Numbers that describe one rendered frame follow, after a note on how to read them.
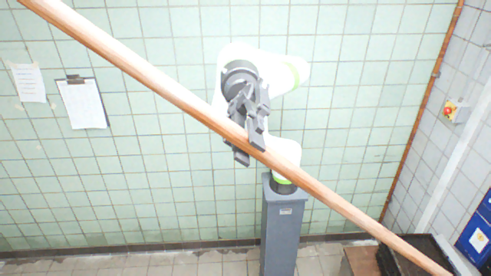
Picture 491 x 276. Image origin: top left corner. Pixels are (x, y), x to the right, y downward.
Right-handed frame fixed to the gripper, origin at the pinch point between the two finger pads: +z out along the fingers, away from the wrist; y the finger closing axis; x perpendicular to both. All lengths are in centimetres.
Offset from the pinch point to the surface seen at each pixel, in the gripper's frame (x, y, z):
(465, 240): -160, 1, -50
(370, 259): -153, 51, -63
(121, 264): -59, 211, -109
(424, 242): -155, 18, -57
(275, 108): -62, 31, -122
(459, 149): -136, -28, -80
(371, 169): -153, 22, -121
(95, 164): 3, 138, -123
